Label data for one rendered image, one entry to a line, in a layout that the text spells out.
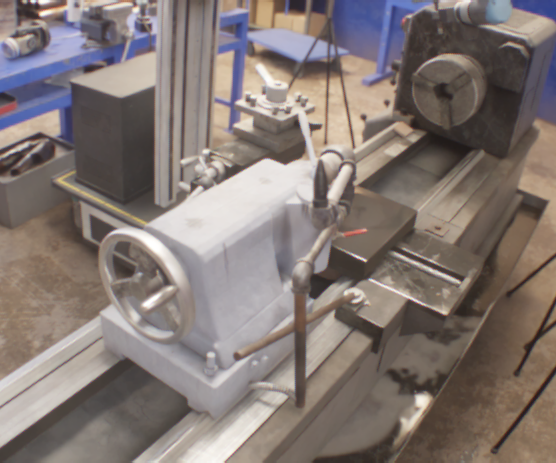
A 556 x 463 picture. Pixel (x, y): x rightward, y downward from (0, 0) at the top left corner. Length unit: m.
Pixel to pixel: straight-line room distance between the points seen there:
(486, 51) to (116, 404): 1.75
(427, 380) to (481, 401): 0.62
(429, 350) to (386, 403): 0.30
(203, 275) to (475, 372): 1.78
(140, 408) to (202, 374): 0.27
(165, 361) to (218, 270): 0.21
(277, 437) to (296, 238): 0.40
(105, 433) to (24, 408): 0.19
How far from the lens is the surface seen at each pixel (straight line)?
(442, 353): 2.08
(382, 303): 1.44
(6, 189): 3.17
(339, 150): 1.50
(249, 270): 1.16
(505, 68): 2.28
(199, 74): 2.72
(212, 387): 1.11
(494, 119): 2.40
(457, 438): 2.39
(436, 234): 1.74
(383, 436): 1.78
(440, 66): 2.20
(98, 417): 1.34
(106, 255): 1.11
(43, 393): 1.26
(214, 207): 1.16
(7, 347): 2.60
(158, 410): 1.36
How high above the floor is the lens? 1.77
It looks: 32 degrees down
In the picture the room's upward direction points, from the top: 6 degrees clockwise
